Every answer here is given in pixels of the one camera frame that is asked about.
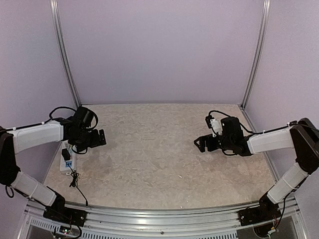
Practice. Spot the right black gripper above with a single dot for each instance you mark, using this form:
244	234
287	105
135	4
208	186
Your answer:
202	139

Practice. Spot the aluminium front rail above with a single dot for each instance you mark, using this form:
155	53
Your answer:
205	223

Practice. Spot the black charger plug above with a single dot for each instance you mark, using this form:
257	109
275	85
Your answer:
65	154

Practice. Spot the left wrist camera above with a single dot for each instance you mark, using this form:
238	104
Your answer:
102	139

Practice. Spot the right aluminium frame post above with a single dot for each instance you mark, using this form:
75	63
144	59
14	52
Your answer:
257	53

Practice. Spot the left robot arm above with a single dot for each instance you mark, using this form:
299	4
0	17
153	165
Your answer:
17	139

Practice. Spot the left aluminium frame post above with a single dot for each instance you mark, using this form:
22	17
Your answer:
63	52

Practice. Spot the white power strip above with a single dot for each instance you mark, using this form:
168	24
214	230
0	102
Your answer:
67	167

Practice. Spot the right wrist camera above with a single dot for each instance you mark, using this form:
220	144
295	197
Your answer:
213	124

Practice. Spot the aluminium frame post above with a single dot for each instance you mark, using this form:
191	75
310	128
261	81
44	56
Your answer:
63	52
257	53

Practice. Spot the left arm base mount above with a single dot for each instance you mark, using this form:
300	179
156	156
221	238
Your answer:
60	213

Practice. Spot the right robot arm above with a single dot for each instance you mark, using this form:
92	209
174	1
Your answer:
298	138

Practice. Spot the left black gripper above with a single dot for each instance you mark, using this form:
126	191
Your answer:
95	142

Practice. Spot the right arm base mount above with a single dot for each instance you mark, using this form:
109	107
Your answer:
259	214

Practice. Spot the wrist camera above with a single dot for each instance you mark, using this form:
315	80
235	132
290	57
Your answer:
102	139
213	124

